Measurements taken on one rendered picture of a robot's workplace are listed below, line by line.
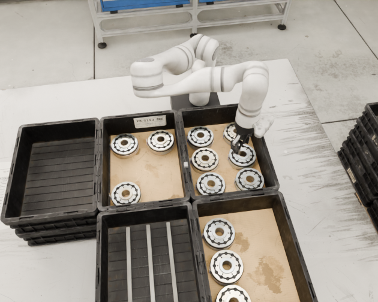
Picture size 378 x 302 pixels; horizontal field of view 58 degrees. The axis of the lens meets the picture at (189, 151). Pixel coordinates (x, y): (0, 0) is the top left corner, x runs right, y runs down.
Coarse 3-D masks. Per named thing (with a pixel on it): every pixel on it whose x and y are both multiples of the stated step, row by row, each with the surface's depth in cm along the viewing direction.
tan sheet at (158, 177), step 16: (144, 144) 135; (112, 160) 130; (128, 160) 130; (144, 160) 130; (160, 160) 130; (176, 160) 130; (112, 176) 126; (128, 176) 126; (144, 176) 126; (160, 176) 126; (176, 176) 126; (144, 192) 122; (160, 192) 122; (176, 192) 122
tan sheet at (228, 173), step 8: (184, 128) 139; (216, 128) 139; (216, 136) 137; (216, 144) 135; (224, 144) 135; (248, 144) 135; (192, 152) 132; (216, 152) 132; (224, 152) 132; (224, 160) 130; (256, 160) 130; (192, 168) 128; (224, 168) 128; (232, 168) 128; (256, 168) 128; (192, 176) 126; (224, 176) 126; (232, 176) 126; (232, 184) 124; (264, 184) 124
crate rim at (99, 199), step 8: (152, 112) 131; (160, 112) 131; (168, 112) 131; (176, 112) 131; (176, 120) 129; (176, 128) 126; (184, 160) 118; (184, 168) 116; (184, 176) 116; (184, 184) 113; (160, 200) 109; (168, 200) 109; (176, 200) 109; (184, 200) 109; (104, 208) 108; (112, 208) 108; (120, 208) 108
